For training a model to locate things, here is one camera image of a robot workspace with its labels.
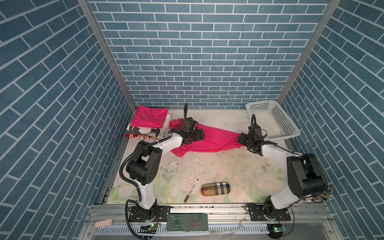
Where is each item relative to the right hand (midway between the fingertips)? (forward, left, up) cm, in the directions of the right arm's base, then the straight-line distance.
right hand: (241, 136), depth 96 cm
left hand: (-2, +27, +2) cm, 27 cm away
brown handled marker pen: (-37, +31, -7) cm, 49 cm away
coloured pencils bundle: (-35, -34, +7) cm, 49 cm away
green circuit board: (-48, +29, -6) cm, 57 cm away
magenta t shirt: (+1, +17, -8) cm, 18 cm away
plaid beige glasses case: (-33, +16, -4) cm, 37 cm away
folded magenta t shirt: (+10, +64, +3) cm, 64 cm away
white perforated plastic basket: (+21, -29, -6) cm, 36 cm away
